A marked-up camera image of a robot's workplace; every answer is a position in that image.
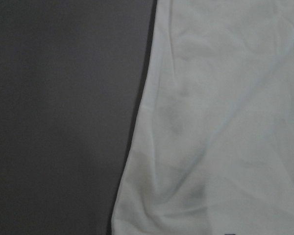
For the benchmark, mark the cream long-sleeve graphic shirt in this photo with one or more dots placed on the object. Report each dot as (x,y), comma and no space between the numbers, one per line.
(212,151)

